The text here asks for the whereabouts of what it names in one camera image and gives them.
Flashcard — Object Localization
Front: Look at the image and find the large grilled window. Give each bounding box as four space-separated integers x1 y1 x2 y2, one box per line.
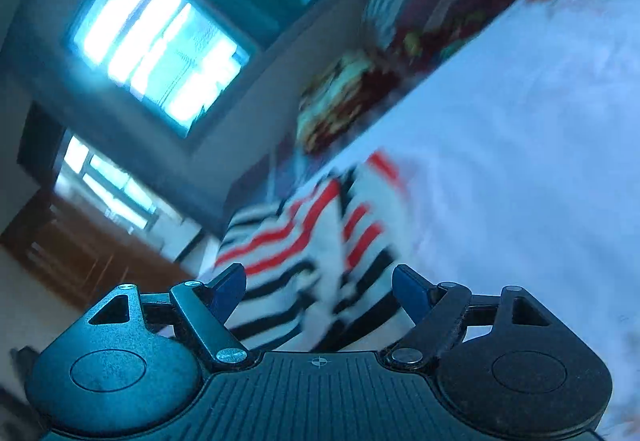
64 0 252 138

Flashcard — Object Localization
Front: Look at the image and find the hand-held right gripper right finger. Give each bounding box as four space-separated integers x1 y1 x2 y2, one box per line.
385 263 552 365

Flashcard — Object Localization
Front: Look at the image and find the brown wooden wardrobe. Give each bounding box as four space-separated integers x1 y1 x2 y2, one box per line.
0 190 202 313

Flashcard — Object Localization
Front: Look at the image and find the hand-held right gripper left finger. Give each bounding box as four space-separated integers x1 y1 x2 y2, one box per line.
87 263 252 365

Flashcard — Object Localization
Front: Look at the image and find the floral bed sheet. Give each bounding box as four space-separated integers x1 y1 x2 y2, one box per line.
197 0 640 441

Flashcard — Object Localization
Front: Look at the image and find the colourful floral blanket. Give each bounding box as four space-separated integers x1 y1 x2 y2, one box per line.
296 0 506 158

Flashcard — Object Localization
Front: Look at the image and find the window beside wardrobe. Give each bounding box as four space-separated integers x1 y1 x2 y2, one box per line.
54 135 157 233

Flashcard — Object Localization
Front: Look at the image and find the striped top with black sleeve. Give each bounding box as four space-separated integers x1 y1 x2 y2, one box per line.
214 150 417 353

